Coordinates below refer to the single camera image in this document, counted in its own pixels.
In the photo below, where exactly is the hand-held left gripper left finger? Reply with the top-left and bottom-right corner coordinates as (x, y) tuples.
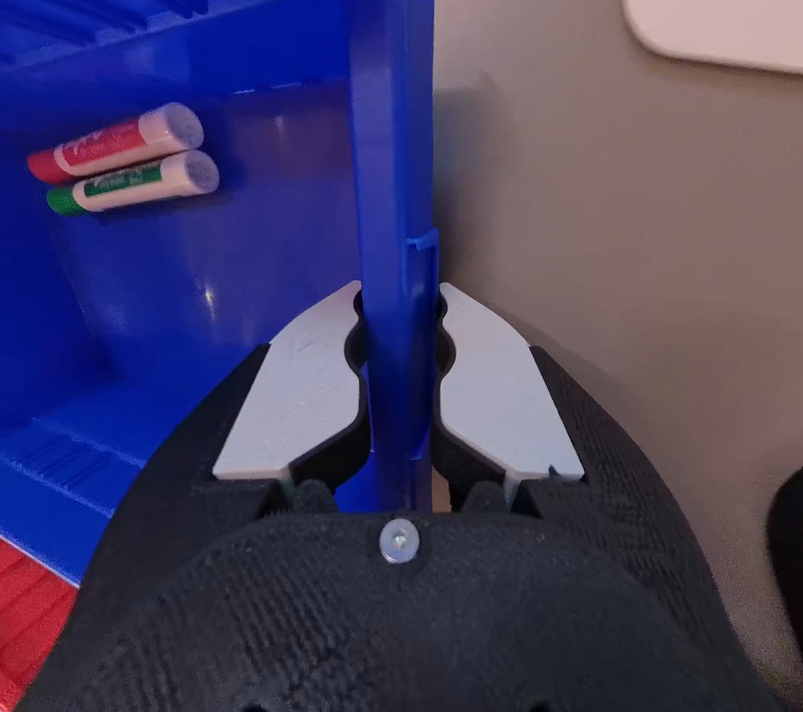
(212, 281), (371, 482)

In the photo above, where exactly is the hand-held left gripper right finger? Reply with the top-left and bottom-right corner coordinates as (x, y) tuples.
(432, 282), (586, 500)

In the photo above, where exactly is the blue plastic bin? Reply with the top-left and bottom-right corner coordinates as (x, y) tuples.
(0, 0), (440, 587)

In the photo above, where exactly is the green dry erase marker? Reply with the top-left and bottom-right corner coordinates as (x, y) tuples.
(72, 151), (220, 212)

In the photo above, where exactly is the green marker cap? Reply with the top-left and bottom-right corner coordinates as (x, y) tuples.
(46, 187), (87, 217)

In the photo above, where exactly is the red dry erase marker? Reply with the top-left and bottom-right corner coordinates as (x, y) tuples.
(53, 102), (205, 171)

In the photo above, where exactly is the red plastic bin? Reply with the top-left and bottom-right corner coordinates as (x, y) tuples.
(0, 536), (79, 702)

